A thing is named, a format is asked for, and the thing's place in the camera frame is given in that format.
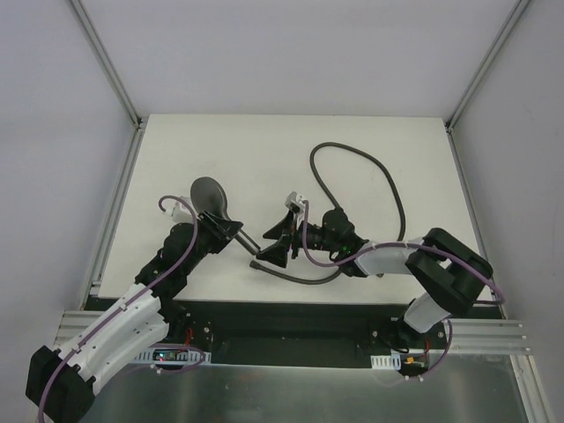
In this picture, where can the grey shower head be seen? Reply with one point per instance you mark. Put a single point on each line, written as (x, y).
(206, 194)

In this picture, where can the aluminium front rail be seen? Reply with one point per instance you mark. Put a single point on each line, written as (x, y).
(470, 336)

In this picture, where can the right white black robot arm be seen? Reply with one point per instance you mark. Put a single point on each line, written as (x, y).
(451, 274)

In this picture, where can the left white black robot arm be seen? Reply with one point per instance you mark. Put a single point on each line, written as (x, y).
(64, 381)

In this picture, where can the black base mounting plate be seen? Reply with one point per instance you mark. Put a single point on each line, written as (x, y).
(296, 334)

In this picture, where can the right aluminium frame post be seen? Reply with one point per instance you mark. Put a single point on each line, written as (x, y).
(487, 62)

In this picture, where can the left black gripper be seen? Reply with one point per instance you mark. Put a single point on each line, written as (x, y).
(216, 231)

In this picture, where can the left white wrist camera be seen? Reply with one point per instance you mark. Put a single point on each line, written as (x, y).
(179, 213)

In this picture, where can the aluminium frame post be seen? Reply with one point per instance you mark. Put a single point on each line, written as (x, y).
(487, 62)
(92, 37)

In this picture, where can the left aluminium frame post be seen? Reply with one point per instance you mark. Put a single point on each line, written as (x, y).
(92, 37)

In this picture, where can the left aluminium side rail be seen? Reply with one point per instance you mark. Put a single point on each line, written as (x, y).
(111, 219)

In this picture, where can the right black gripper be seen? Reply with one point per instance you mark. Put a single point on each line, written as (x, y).
(293, 238)

